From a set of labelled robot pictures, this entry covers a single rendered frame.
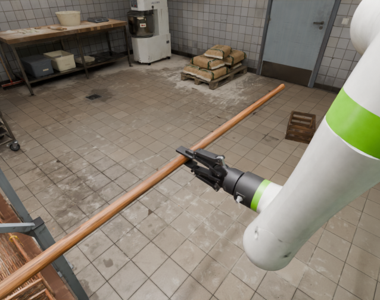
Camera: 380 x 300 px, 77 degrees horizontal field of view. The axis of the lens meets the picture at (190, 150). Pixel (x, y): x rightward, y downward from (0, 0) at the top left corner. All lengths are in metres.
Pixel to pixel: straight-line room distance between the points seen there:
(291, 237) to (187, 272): 1.45
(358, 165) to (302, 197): 0.10
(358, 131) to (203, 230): 1.80
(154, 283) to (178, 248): 0.30
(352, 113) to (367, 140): 0.04
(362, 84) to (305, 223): 0.23
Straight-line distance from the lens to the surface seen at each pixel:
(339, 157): 0.36
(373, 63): 0.34
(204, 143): 0.83
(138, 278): 1.89
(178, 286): 1.84
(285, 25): 5.01
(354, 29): 0.50
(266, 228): 0.50
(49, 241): 1.13
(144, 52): 5.75
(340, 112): 0.35
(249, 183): 0.65
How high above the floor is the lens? 1.68
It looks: 37 degrees down
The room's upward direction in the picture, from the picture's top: straight up
